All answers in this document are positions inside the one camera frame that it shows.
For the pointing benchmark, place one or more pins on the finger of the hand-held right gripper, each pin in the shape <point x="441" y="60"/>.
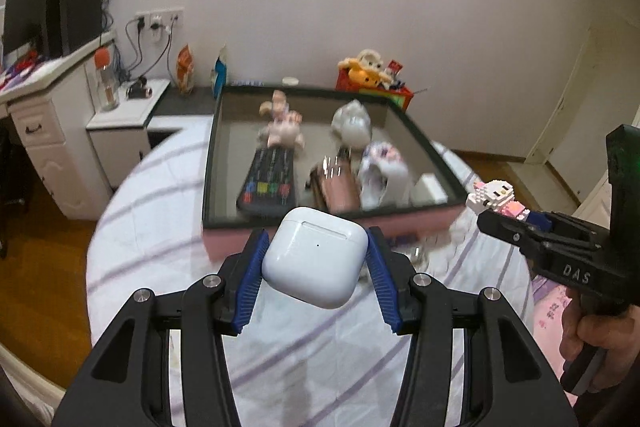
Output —
<point x="575" y="227"/>
<point x="515" y="232"/>

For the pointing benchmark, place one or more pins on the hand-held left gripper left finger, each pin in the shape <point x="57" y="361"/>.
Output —
<point x="252" y="272"/>

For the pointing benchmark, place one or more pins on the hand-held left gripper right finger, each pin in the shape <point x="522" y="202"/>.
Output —
<point x="382" y="277"/>

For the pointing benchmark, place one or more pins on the pink storage box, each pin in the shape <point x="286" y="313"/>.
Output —
<point x="225" y="244"/>

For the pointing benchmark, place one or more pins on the pastel brick toy figure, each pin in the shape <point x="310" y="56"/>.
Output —
<point x="495" y="194"/>

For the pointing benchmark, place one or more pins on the white earbuds case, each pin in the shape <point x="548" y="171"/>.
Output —
<point x="315" y="257"/>

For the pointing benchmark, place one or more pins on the black remote control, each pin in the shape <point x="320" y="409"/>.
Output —
<point x="267" y="182"/>

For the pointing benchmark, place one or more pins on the white plastic object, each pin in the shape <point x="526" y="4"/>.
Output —
<point x="385" y="182"/>

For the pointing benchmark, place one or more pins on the person's right hand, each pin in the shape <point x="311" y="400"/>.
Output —
<point x="615" y="332"/>

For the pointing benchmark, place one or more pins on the small white box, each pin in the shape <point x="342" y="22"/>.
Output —
<point x="429" y="191"/>

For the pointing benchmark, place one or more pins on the rose gold metal cup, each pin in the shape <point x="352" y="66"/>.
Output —
<point x="337" y="192"/>

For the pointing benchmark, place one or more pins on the cream wooden door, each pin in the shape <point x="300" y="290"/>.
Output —
<point x="580" y="107"/>

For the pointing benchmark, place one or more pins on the pink pig figurine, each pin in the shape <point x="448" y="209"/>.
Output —
<point x="282" y="127"/>

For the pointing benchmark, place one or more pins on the white rabbit figurine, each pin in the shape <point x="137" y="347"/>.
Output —
<point x="352" y="124"/>

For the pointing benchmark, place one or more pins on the red toy box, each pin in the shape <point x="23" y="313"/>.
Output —
<point x="400" y="97"/>

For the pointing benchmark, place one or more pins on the white nightstand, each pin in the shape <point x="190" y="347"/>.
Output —
<point x="120" y="137"/>

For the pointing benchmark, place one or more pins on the blue white packet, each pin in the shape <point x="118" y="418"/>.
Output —
<point x="219" y="72"/>

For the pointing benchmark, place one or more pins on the cream yellow plush toy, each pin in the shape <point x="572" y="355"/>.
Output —
<point x="367" y="67"/>

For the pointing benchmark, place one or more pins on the orange snack bag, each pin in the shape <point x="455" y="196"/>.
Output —
<point x="185" y="69"/>

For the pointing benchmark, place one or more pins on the small black device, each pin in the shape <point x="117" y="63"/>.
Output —
<point x="139" y="89"/>

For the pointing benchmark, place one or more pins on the orange lid water bottle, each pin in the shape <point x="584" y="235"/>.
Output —
<point x="106" y="87"/>

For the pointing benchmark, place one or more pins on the cream bed footboard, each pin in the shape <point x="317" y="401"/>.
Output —
<point x="25" y="382"/>

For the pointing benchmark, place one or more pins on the white desk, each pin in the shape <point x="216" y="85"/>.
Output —
<point x="50" y="117"/>

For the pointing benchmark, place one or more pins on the black computer tower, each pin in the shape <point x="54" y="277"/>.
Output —
<point x="75" y="7"/>

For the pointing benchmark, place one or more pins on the black computer monitor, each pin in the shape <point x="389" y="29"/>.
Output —
<point x="22" y="24"/>

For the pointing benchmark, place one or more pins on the white wall power outlet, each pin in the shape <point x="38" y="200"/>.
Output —
<point x="157" y="17"/>

